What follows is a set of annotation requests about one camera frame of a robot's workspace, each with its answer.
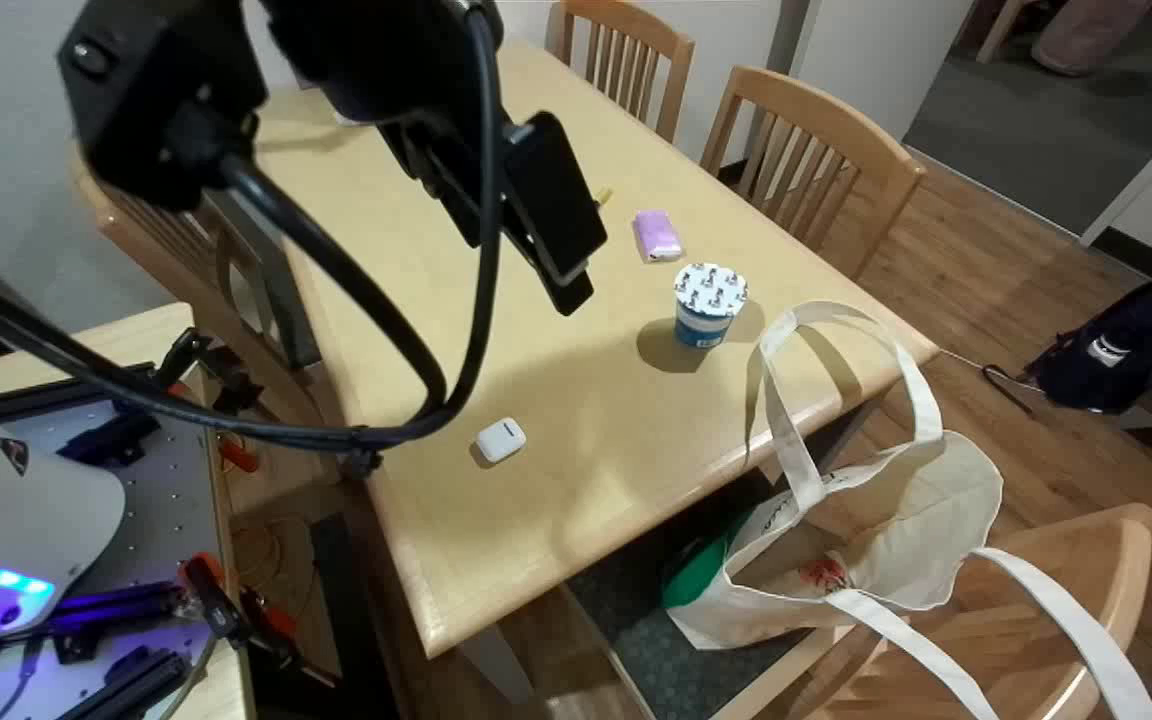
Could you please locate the purple rectangular block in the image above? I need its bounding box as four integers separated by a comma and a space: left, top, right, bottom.
630, 206, 689, 263

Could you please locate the white earbud case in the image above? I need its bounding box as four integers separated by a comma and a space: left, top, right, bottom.
473, 417, 534, 468

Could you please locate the foil-lidded yoghurt container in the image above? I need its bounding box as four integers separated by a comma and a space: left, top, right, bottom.
672, 261, 753, 356

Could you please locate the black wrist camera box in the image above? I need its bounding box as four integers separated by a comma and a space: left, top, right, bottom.
52, 0, 271, 214

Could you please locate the light wooden slat-back chair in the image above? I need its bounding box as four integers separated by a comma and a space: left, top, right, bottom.
695, 62, 933, 279
68, 141, 350, 475
544, 0, 702, 142
710, 498, 1152, 720

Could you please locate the green item in bag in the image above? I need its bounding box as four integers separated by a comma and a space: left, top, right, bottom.
661, 531, 744, 610

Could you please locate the robot mounting platform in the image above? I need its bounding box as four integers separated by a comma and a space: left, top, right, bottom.
0, 301, 255, 720

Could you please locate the black orange clamp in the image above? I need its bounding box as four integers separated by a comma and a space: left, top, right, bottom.
177, 549, 345, 690
149, 329, 268, 478

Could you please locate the cream canvas tote bag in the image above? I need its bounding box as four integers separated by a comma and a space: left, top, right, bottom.
663, 301, 1152, 720

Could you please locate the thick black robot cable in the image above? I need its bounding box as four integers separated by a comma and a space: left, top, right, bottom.
0, 0, 507, 457

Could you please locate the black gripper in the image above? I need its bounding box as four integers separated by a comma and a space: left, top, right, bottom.
262, 0, 612, 321

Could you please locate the dark grey rug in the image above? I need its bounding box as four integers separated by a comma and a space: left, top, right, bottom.
561, 523, 809, 720

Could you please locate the black backpack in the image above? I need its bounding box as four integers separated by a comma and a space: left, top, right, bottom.
1020, 250, 1152, 419

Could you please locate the pink fabric item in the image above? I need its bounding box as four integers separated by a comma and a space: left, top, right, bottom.
1029, 0, 1152, 80

